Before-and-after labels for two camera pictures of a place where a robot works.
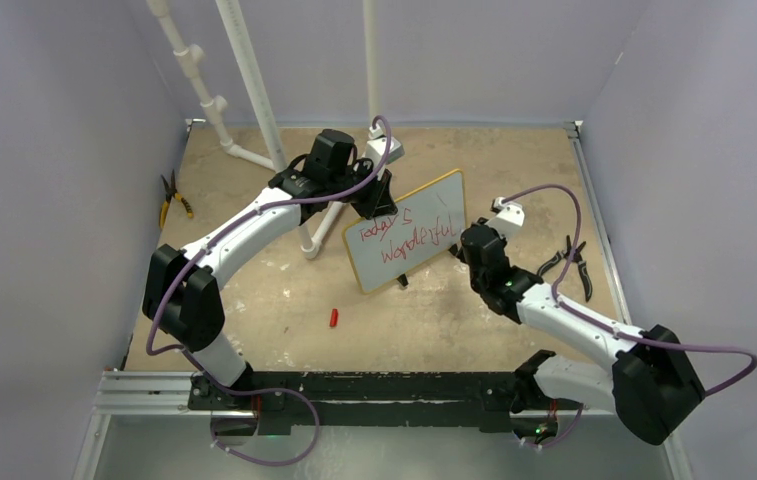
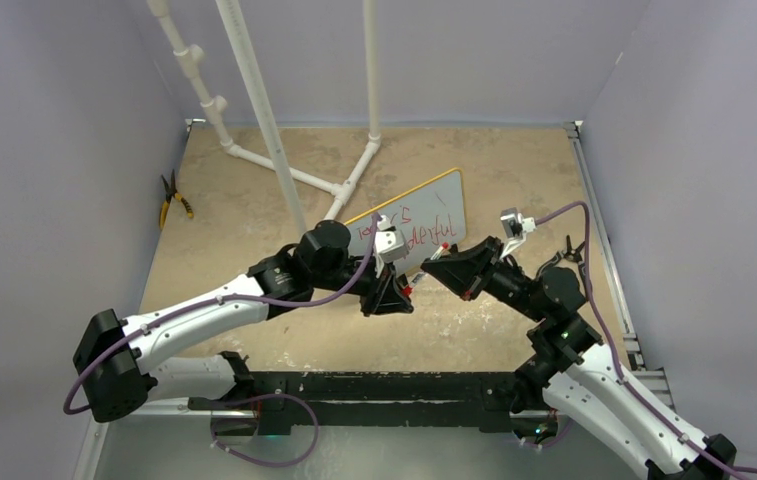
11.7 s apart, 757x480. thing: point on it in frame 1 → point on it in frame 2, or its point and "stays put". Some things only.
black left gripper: x=379 y=202 → x=386 y=295
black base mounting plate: x=285 y=400 stays put
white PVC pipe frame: x=190 y=57 stays put
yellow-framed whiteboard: x=425 y=226 stays put
